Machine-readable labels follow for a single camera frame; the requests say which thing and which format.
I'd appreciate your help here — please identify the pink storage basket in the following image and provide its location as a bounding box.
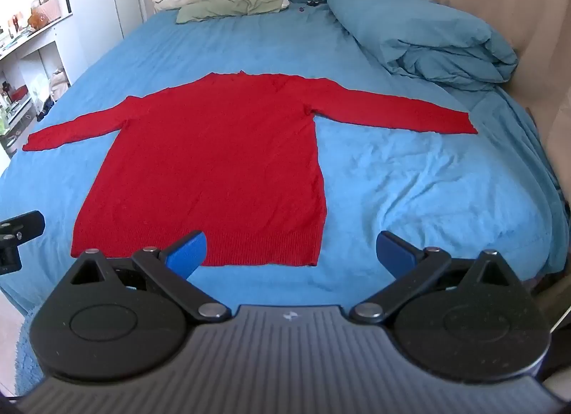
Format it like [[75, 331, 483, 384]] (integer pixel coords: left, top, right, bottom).
[[32, 0, 62, 22]]

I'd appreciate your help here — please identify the green pillow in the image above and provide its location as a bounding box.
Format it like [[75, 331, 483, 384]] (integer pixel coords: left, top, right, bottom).
[[176, 0, 292, 25]]

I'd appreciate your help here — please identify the white plastic bag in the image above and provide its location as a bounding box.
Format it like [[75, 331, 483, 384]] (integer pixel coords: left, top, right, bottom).
[[48, 68, 71, 105]]

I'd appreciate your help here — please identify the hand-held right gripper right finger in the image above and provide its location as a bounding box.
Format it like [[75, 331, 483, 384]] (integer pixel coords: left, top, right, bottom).
[[349, 231, 521, 324]]

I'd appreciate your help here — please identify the blue bed sheet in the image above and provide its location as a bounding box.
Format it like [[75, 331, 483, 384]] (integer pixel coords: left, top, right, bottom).
[[0, 4, 571, 312]]

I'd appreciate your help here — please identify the red knit sweater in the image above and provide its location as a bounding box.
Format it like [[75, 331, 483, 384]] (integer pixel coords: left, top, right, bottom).
[[22, 70, 479, 268]]

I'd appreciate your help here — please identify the blue duvet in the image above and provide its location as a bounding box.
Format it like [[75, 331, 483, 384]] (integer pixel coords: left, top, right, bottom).
[[327, 0, 519, 85]]

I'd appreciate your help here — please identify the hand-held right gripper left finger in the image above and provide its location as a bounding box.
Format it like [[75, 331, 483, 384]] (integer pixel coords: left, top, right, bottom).
[[57, 230, 233, 323]]

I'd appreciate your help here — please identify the blue fluffy rug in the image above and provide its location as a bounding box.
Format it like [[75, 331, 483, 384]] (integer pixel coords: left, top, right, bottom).
[[13, 302, 51, 397]]

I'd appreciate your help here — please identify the white shelf unit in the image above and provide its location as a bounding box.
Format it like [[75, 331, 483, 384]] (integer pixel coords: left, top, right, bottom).
[[0, 0, 74, 160]]

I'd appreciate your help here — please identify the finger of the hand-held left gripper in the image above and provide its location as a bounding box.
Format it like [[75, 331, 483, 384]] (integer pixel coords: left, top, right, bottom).
[[0, 211, 46, 274]]

